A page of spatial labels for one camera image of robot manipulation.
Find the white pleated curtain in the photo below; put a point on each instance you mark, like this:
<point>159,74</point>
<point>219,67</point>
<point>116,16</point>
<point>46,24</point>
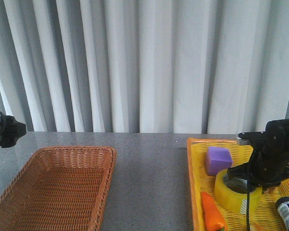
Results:
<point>149,66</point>

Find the yellow packing tape roll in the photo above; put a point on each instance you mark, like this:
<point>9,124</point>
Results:
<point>231,194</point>

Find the yellow toy food piece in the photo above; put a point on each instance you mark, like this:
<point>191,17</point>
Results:
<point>256,227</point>

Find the blue white labelled bottle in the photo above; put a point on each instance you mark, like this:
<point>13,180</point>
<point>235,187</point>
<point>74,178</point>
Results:
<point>282,206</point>

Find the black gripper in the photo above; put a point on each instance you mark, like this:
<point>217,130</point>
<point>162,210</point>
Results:
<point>268,164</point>
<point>12,131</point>

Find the brown wicker basket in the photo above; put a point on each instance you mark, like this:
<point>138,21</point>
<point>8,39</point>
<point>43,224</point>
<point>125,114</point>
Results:
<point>60,188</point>

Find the orange toy carrot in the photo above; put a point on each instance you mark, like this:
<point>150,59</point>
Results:
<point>214,221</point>

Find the purple foam cube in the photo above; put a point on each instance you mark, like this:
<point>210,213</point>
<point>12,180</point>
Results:
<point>217,159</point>

